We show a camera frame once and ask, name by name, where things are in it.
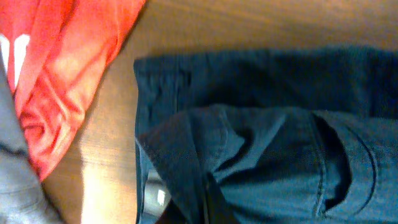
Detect navy blue shorts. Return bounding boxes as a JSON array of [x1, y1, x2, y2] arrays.
[[134, 47, 397, 223]]

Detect red garment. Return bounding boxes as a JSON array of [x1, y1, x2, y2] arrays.
[[1, 0, 144, 180]]

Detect grey shorts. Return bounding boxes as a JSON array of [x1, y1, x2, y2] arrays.
[[0, 65, 63, 223]]

